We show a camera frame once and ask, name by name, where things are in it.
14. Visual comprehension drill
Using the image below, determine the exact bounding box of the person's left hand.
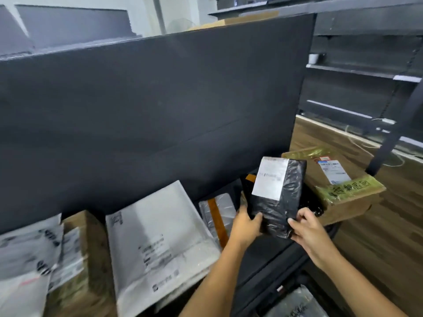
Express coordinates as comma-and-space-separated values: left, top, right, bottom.
229, 205, 263, 250

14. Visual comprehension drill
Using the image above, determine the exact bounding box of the person's right hand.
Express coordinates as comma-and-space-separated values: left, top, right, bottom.
288, 207, 337, 265

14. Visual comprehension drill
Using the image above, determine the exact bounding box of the black plastic parcel white label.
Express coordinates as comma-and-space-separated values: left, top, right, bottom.
249, 157, 307, 239

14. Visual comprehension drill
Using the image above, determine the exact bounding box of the person's right forearm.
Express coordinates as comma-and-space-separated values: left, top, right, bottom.
314, 248, 410, 317

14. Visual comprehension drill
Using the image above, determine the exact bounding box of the person's left forearm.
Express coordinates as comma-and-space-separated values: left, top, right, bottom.
179, 241, 248, 317

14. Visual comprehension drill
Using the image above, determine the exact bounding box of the grey parcel with orange tape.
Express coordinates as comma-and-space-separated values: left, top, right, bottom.
199, 193, 237, 250

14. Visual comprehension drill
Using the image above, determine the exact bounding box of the cardboard box with green tape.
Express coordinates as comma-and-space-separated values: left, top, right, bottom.
282, 147, 386, 226

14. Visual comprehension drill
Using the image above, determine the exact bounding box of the grey plastic mailer bag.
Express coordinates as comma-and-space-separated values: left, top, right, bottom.
264, 285, 328, 317

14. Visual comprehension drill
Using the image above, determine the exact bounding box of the large white mailer bag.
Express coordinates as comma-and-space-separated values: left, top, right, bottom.
106, 180, 221, 317

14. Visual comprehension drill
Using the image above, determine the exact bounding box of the large black partition board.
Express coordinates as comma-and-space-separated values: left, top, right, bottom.
0, 14, 317, 235

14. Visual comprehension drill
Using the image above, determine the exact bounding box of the black metal shelving rack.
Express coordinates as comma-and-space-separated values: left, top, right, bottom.
208, 0, 423, 177

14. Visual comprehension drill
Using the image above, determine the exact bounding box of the brown cardboard box white label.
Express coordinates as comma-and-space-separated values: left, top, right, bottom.
43, 210, 117, 317

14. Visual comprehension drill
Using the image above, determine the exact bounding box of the flat brown cardboard sheet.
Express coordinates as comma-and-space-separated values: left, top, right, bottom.
190, 10, 280, 31

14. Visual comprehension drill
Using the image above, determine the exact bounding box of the white printed mailer bag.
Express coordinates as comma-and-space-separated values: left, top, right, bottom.
0, 213, 64, 317

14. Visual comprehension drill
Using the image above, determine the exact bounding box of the grey panel board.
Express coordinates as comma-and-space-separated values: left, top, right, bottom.
15, 4, 137, 50

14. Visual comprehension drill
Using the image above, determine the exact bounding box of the white cable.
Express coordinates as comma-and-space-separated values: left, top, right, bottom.
344, 118, 423, 168

